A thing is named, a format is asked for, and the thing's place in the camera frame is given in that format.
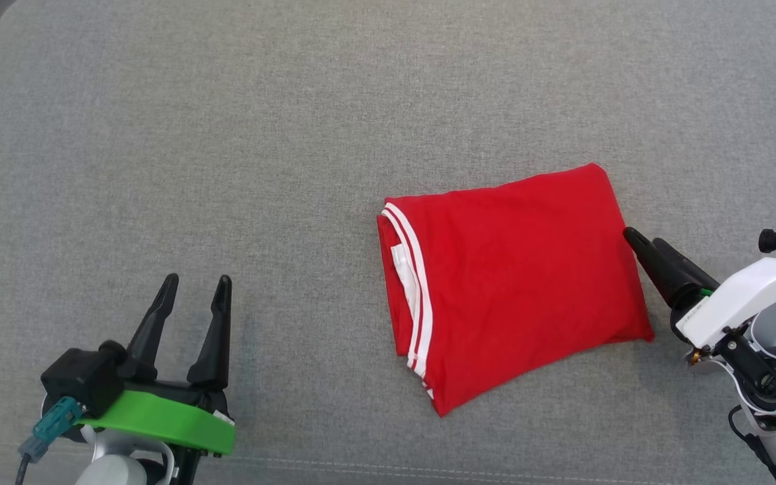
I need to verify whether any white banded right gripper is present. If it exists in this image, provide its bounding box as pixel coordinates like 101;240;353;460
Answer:
624;228;776;349

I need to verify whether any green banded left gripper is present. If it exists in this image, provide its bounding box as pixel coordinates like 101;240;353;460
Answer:
78;273;236;457

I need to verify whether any red Bulls 23 jersey shirt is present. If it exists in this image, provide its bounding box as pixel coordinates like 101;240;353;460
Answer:
377;163;655;418

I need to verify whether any teal connector with black cable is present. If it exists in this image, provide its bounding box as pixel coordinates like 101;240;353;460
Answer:
16;396;86;485

